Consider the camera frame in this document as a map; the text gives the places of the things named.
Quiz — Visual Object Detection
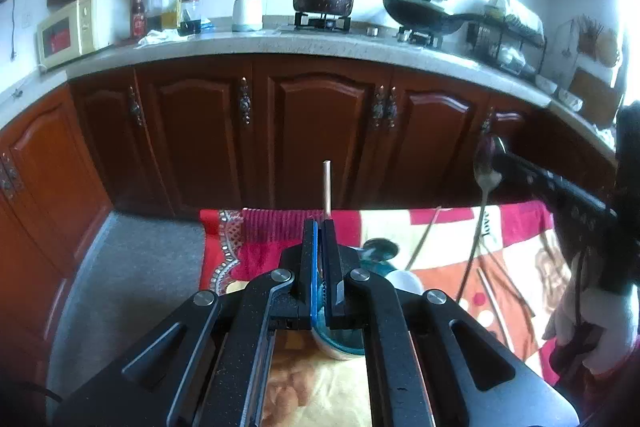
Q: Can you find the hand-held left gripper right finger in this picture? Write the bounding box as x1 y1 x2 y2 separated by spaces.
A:
320 218 581 427

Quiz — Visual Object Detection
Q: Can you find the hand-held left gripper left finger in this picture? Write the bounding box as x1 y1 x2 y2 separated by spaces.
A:
52 218 321 427

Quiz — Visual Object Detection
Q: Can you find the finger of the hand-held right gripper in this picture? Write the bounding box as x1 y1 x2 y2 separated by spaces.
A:
492 151 619 234

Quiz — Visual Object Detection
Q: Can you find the metal spoon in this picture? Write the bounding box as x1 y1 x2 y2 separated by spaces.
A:
457 134 507 303

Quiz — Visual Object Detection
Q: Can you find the wooden chopstick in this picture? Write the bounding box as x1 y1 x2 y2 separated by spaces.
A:
322 161 332 220
404 206 443 272

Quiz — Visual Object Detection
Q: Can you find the teal and white cup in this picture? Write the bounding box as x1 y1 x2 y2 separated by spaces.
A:
310 237 423 362

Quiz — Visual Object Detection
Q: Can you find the person's right forearm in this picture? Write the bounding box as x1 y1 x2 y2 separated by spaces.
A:
550 347 640 418

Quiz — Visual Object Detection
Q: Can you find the person's right hand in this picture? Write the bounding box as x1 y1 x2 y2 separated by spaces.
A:
542 252 640 375

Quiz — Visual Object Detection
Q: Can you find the printed blanket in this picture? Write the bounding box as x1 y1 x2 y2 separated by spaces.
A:
199 201 576 427

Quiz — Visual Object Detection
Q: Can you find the brown wooden cabinet door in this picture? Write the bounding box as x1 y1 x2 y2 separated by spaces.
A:
135 59 261 215
387 74 493 210
0 89 113 343
255 59 388 210
482 99 551 208
70 69 151 212

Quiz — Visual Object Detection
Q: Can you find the wooden cutting board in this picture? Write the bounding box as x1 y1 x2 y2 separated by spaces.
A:
567 67 623 128

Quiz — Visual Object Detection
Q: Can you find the metal chopstick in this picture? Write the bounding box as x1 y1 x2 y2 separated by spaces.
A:
475 267 512 350
479 241 533 313

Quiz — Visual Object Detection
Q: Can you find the black dish rack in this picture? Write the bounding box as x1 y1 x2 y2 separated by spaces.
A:
467 0 548 78

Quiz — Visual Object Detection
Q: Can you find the grey stone countertop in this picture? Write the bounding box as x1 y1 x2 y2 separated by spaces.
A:
0 24 621 158

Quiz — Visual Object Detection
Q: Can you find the black wok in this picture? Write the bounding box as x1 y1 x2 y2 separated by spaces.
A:
382 0 481 38

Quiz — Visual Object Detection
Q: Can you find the gas stove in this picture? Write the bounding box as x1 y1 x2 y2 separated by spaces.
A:
292 11 446 50

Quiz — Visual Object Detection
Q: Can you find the white kettle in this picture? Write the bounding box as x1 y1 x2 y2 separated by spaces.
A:
231 0 264 32

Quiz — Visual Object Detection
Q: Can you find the white cloth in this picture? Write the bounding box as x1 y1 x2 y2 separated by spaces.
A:
136 28 193 48

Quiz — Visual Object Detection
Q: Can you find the yellow oil bottle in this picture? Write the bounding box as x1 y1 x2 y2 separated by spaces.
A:
161 0 182 30

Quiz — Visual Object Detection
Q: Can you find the red sauce bottle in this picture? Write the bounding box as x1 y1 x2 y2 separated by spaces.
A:
131 0 147 38

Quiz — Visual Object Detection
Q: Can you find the beige microwave oven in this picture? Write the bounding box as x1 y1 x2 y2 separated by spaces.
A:
36 0 131 70

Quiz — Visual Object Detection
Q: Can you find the wall utensil holder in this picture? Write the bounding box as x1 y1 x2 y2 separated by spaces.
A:
575 14 621 68

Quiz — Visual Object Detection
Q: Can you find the black cable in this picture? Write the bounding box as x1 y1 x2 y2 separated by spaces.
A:
0 379 63 404

